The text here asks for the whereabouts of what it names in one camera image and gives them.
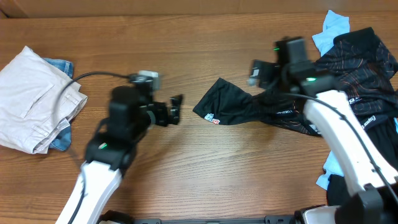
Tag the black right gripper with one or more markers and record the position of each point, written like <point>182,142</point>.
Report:
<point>269,70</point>

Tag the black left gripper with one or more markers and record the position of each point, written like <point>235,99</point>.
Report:
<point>165,116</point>

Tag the black orange patterned jersey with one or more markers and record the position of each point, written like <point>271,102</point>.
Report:
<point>363,67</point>

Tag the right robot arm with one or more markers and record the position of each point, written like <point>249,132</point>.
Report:
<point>370,180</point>

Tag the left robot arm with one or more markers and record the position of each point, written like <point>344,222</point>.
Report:
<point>111,151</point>

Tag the light blue cloth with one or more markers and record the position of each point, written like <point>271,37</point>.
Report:
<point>333,26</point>

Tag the blue denim jeans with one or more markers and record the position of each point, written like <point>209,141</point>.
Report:
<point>64,139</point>

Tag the beige folded trousers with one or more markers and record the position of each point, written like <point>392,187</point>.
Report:
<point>36,103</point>

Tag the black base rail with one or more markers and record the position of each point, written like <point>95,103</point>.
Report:
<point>114,217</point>

